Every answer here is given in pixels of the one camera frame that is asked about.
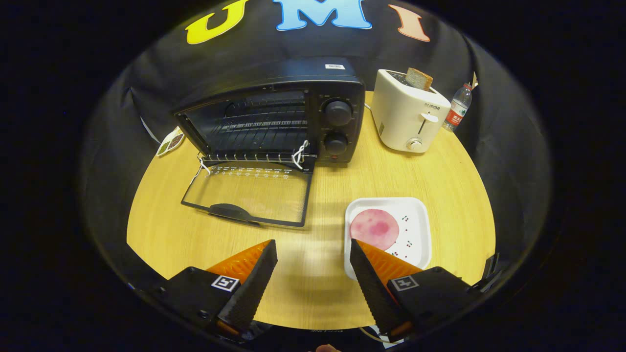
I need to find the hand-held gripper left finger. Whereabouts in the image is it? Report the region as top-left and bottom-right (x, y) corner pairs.
(147, 239), (278, 343)

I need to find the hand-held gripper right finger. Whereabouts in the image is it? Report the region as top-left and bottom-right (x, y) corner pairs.
(349, 239), (482, 343)

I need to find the pink ham slice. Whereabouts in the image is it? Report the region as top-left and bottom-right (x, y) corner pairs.
(349, 209), (400, 251)

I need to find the white square plate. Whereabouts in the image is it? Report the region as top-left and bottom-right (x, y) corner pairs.
(344, 197), (432, 280)

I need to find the black toaster oven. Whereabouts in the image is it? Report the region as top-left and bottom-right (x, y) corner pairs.
(174, 59), (366, 229)

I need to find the white bread toaster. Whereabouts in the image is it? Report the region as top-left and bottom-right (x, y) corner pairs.
(370, 69), (451, 154)

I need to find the black device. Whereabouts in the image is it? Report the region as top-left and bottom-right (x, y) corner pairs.
(482, 253), (500, 282)

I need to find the white divided dish of beans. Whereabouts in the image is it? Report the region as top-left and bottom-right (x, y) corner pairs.
(156, 126), (185, 158)

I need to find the clear water bottle red label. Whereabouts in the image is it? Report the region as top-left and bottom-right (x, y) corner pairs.
(442, 83), (473, 132)

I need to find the brown bread slice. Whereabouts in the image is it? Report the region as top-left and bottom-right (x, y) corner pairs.
(405, 67), (434, 91)

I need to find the white string loop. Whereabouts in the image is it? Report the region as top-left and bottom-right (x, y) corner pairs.
(291, 140), (310, 170)
(188, 154), (212, 189)

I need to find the metal wire oven rack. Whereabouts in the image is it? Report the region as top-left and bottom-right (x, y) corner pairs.
(203, 117), (313, 164)

